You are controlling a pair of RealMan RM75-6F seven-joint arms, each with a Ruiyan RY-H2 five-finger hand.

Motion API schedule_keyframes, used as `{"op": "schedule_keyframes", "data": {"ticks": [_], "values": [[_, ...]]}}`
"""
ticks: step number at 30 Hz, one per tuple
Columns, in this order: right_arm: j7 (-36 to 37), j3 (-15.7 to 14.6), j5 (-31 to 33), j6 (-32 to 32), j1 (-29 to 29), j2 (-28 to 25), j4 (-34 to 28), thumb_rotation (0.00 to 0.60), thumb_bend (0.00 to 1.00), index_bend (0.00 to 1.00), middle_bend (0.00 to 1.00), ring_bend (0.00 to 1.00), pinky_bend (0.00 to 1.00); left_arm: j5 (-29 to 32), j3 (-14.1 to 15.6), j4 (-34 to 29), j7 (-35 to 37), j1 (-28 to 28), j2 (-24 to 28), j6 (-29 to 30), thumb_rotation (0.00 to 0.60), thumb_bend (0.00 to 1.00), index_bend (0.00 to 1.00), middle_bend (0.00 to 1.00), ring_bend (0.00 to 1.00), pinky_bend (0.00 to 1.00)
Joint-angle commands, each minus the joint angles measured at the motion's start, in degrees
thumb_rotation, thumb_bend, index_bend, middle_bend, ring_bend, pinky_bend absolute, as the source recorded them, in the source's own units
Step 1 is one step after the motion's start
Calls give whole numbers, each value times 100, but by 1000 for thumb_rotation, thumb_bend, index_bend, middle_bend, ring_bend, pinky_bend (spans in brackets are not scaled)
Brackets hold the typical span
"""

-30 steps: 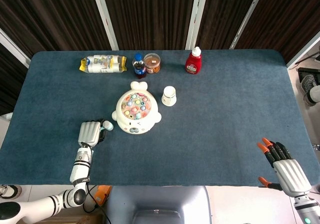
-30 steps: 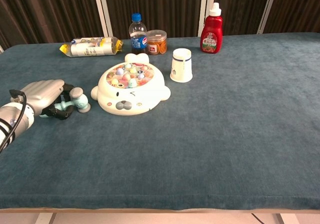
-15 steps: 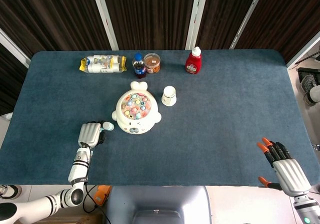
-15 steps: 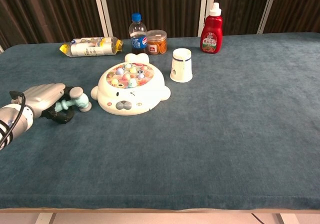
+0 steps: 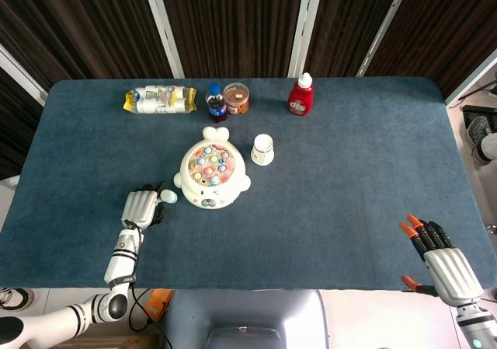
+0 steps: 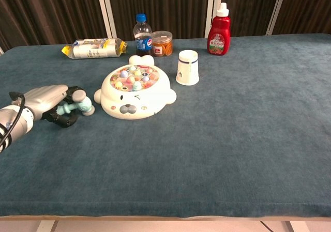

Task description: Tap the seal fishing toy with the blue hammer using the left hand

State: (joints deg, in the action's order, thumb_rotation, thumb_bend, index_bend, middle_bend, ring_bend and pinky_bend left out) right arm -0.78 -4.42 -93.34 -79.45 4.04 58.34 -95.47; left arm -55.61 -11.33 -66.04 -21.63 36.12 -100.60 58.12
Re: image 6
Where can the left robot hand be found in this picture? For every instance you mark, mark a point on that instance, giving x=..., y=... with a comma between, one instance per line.
x=44, y=97

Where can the white seal whack-a-mole toy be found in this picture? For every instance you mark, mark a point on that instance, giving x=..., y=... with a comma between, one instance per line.
x=134, y=97

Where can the plastic pack of white rolls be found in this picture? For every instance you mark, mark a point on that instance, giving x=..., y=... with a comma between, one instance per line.
x=93, y=49

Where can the white table leg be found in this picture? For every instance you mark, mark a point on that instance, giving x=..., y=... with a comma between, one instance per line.
x=46, y=226
x=298, y=227

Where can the blue table cloth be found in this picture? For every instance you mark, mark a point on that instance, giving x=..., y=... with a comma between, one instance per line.
x=207, y=139

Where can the white partition post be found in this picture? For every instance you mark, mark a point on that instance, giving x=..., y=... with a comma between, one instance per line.
x=276, y=9
x=213, y=9
x=106, y=12

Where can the white paper cup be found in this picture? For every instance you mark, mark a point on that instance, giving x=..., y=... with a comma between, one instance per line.
x=187, y=70

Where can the cola bottle with blue cap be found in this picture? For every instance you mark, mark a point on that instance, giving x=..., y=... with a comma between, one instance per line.
x=142, y=35

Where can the clear jar with orange snacks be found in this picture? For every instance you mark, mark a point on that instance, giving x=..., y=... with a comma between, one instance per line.
x=162, y=46

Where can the red ketchup squeeze bottle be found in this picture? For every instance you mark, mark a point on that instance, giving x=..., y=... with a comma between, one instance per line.
x=218, y=38

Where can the teal toy hammer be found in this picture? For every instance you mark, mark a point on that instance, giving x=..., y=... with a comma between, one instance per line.
x=84, y=105

